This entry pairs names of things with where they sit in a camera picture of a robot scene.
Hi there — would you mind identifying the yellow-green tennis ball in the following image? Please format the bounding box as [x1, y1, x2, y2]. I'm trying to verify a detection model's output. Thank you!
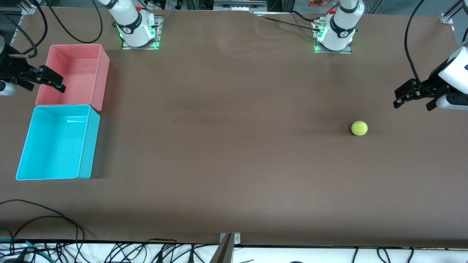
[351, 121, 368, 136]

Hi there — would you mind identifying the pink plastic bin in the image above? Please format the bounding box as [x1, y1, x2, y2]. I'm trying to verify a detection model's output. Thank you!
[35, 44, 110, 112]

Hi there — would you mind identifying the blue plastic bin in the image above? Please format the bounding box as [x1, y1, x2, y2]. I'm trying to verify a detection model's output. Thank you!
[16, 104, 101, 181]

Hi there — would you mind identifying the grey metal device box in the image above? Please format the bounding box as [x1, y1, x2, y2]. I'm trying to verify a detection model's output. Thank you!
[213, 0, 268, 12]

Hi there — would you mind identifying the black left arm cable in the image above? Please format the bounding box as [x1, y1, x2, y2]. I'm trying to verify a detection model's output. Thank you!
[404, 0, 436, 92]

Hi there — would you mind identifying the black thick hanging cable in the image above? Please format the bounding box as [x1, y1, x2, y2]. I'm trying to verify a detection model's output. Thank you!
[0, 0, 48, 59]

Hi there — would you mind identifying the black right arm looping cable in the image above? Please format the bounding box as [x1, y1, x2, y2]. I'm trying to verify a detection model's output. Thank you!
[47, 0, 103, 44]

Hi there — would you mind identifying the aluminium frame profile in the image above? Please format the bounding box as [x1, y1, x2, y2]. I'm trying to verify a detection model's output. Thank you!
[15, 0, 39, 15]
[440, 0, 464, 25]

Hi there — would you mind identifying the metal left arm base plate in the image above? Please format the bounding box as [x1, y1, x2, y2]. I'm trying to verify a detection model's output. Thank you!
[314, 19, 353, 54]

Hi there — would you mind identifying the black looped floor cable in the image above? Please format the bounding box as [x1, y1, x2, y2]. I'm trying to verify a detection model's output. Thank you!
[0, 199, 87, 263]

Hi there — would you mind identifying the black cable on table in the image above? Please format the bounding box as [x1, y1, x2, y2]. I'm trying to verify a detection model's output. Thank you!
[256, 10, 323, 34]

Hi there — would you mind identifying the teal floor cable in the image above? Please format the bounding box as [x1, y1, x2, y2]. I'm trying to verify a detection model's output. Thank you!
[0, 237, 50, 258]

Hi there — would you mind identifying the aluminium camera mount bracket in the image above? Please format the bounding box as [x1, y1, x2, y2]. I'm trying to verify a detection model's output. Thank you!
[210, 232, 242, 263]

